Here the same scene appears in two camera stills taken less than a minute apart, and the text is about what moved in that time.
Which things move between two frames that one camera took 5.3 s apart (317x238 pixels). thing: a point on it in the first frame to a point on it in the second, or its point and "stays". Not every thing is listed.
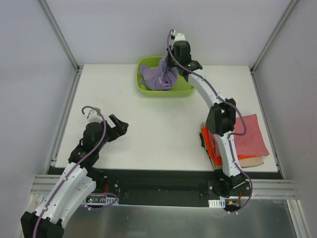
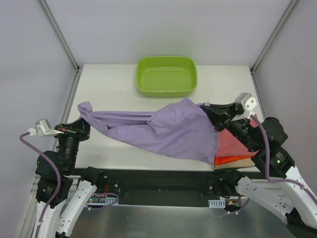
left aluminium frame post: (59, 35) stays
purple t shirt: (159, 78) to (183, 129)
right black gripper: (172, 59) to (223, 117)
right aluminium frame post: (253, 68) stays
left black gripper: (113, 130) to (73, 131)
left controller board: (101, 200) stays
